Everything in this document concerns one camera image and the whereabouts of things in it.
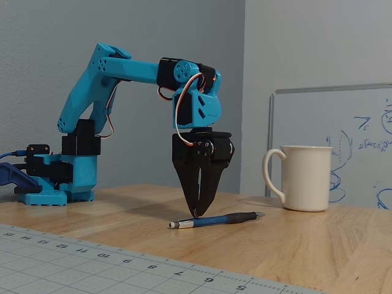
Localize blue usb cable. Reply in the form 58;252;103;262
0;149;27;160

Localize cream ceramic mug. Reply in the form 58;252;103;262
262;145;334;213

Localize dark blue table clamp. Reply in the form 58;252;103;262
0;162;42;194

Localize white red servo cable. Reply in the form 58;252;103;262
94;82;116;138
156;72;205;147

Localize black motor controller board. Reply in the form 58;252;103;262
26;144;51;177

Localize blue pen with black grip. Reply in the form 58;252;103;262
167;211;266;230

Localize whiteboard with blue drawings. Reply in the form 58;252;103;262
265;82;392;211

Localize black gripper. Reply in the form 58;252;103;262
171;130;236;219

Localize grey gridded cutting mat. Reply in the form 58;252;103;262
0;223;325;294

